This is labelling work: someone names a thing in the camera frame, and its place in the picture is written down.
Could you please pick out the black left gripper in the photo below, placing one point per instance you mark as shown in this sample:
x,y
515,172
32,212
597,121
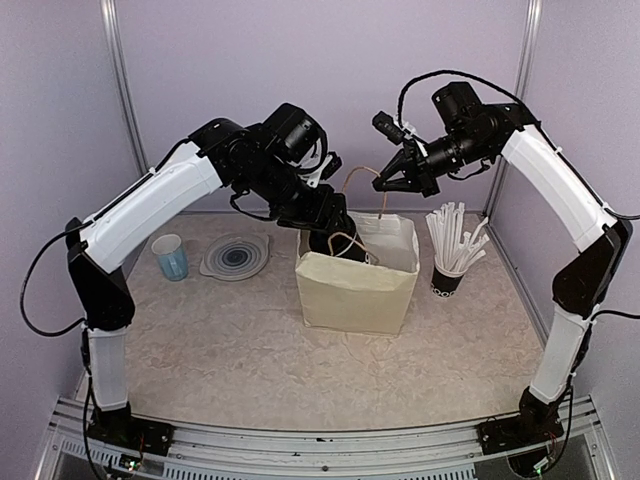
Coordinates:
x,y
323,214

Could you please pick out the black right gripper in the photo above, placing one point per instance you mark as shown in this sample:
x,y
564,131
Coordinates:
x,y
424,179

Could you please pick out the black paper coffee cup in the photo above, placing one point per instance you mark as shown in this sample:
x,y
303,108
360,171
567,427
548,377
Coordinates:
x,y
346,244

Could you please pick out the cream paper takeout bag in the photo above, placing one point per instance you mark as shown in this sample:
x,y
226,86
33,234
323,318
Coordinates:
x,y
366,298

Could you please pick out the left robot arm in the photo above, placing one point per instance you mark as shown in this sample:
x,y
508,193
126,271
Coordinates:
x,y
281,159

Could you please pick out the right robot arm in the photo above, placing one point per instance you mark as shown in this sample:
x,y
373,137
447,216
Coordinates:
x,y
479,131

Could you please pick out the white wrapped straws bundle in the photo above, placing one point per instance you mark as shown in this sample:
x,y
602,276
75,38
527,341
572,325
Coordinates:
x,y
455,250

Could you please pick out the black cup holding straws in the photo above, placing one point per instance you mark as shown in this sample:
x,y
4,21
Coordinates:
x,y
444,283

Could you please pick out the blue translucent cup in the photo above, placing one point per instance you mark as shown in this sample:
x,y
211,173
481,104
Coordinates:
x,y
171,257

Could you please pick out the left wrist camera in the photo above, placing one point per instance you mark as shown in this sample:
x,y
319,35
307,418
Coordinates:
x,y
330,165

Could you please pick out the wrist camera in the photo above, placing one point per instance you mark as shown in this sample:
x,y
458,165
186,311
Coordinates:
x,y
330,165
389,128

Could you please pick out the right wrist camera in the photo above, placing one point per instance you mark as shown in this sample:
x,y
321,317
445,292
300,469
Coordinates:
x,y
389,128

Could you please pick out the right aluminium frame post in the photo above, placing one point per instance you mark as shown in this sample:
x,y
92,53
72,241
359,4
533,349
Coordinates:
x,y
529,41

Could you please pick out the aluminium frame post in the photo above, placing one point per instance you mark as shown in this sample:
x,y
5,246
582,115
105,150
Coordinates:
x,y
529,41
113,37

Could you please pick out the aluminium front frame rail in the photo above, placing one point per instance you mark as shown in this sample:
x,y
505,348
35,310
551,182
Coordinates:
x,y
199,451

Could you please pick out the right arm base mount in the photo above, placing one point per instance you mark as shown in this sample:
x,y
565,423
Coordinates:
x,y
501,435

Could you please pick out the left aluminium frame post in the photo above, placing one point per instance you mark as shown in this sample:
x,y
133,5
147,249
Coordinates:
x,y
113,37

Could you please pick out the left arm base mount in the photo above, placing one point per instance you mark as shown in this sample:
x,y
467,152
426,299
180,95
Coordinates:
x,y
133,433

